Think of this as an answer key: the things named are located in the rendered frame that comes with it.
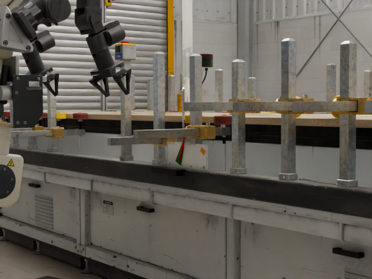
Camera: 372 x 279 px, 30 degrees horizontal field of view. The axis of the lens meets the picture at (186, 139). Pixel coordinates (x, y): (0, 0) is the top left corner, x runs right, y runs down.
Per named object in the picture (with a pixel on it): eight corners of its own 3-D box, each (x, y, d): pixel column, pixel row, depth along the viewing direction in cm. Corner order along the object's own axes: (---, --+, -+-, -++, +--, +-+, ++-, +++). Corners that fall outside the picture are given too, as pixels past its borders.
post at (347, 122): (347, 200, 209) (349, 40, 207) (339, 199, 212) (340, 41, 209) (355, 199, 211) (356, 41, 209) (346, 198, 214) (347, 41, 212)
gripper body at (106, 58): (104, 69, 225) (96, 48, 223) (125, 66, 218) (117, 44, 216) (91, 77, 221) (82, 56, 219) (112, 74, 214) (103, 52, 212)
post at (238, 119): (238, 193, 249) (237, 58, 247) (231, 192, 252) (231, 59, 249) (245, 192, 251) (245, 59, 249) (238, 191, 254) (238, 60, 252)
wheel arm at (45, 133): (9, 139, 350) (8, 130, 350) (6, 139, 353) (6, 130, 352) (85, 136, 376) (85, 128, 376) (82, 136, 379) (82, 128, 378)
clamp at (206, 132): (205, 139, 262) (205, 125, 262) (184, 138, 273) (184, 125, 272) (216, 138, 265) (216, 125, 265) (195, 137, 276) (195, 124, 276)
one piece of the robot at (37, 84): (3, 128, 204) (1, 54, 203) (-38, 126, 225) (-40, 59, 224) (50, 127, 215) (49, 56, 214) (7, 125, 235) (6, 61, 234)
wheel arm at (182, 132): (138, 141, 248) (138, 129, 247) (133, 140, 250) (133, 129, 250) (230, 137, 274) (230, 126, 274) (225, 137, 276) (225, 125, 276)
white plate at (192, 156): (206, 171, 262) (206, 144, 261) (166, 166, 282) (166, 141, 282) (207, 171, 262) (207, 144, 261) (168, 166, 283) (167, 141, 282)
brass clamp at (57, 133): (54, 138, 361) (54, 128, 361) (43, 137, 372) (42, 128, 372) (65, 138, 365) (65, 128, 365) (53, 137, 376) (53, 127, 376)
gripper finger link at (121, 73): (124, 91, 224) (114, 64, 221) (139, 89, 219) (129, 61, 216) (110, 99, 220) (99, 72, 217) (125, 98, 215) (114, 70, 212)
